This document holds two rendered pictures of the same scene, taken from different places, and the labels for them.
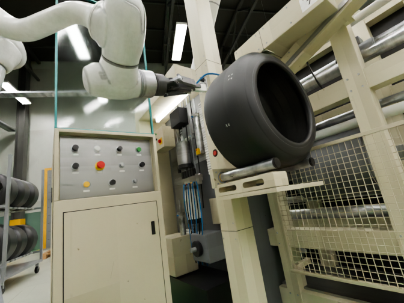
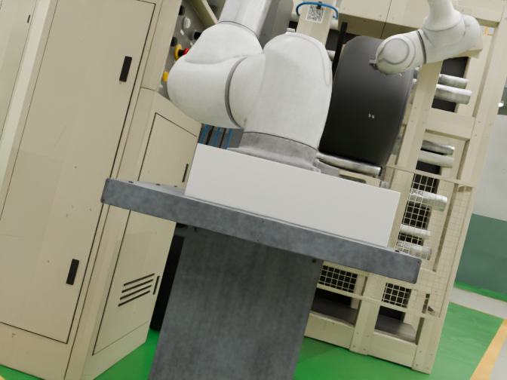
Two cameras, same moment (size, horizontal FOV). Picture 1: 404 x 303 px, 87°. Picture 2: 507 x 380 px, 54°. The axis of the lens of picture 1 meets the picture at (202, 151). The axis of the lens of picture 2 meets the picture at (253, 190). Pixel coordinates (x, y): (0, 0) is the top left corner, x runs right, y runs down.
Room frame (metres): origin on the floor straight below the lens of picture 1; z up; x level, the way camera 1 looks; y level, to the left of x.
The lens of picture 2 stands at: (-0.25, 1.49, 0.68)
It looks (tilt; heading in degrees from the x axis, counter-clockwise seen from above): 0 degrees down; 315
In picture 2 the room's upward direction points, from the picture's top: 15 degrees clockwise
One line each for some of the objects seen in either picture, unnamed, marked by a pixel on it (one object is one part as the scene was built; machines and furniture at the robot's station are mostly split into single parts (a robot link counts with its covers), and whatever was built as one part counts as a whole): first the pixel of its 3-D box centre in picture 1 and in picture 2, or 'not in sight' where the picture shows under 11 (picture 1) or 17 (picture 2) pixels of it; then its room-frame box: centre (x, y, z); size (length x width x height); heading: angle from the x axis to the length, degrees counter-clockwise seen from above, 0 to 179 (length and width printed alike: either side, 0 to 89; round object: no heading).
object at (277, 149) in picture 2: not in sight; (285, 158); (0.43, 0.75, 0.77); 0.22 x 0.18 x 0.06; 41
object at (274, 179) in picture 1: (247, 185); (334, 176); (1.00, -0.18, 0.83); 0.36 x 0.09 x 0.06; 37
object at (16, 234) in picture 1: (5, 222); not in sight; (3.58, 3.36, 0.96); 1.30 x 0.62 x 1.92; 19
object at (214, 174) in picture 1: (239, 176); not in sight; (1.23, -0.19, 0.90); 0.40 x 0.03 x 0.10; 127
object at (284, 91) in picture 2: not in sight; (288, 90); (0.46, 0.76, 0.91); 0.18 x 0.16 x 0.22; 11
